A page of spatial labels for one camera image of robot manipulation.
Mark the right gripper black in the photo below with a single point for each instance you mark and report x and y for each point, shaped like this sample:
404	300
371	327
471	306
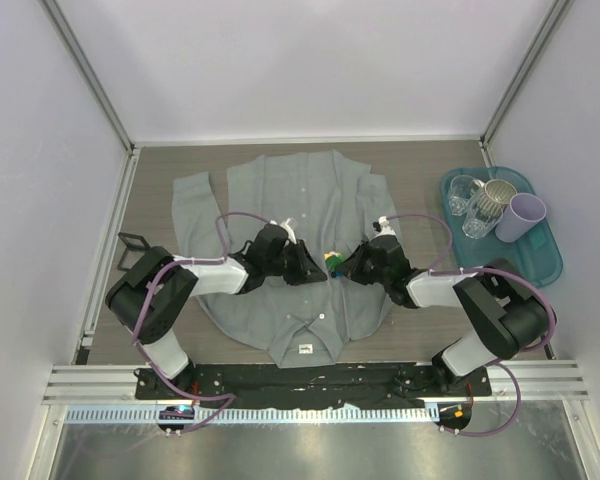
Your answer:
352	267

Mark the slotted cable duct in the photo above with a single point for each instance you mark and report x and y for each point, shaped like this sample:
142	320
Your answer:
168	414

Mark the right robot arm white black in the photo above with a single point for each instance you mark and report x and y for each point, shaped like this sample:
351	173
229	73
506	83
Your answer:
507	314

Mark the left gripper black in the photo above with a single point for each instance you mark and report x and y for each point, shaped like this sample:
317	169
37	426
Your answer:
307	271

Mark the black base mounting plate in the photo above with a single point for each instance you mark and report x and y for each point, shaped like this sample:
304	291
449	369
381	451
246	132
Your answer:
364	385

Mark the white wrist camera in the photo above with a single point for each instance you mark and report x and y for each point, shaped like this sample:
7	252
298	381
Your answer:
382	227
289	226

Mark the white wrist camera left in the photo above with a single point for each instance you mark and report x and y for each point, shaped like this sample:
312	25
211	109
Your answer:
289	226

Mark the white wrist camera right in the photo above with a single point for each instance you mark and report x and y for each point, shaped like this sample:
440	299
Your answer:
382	227

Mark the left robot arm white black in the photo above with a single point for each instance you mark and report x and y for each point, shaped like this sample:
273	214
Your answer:
150	296

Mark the clear glass cup rear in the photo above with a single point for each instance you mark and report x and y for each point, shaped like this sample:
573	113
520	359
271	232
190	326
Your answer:
461	190

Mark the clear glass cup front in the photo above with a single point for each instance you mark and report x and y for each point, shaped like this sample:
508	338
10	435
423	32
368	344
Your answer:
475	227

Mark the small black frame stand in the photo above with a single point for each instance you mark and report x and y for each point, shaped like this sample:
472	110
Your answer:
133	243

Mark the metal cup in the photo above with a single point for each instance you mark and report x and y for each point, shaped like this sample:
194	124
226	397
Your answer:
493	197

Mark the lilac plastic cup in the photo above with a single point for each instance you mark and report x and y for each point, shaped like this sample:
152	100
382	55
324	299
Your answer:
524	211

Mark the colourful pompom flower brooch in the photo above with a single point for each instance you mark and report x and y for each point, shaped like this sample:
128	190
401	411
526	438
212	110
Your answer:
333	261

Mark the clear glass cup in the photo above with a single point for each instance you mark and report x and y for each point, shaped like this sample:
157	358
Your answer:
475	227
461	190

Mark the grey button-up shirt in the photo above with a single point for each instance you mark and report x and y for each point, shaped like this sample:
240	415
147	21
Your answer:
334	201

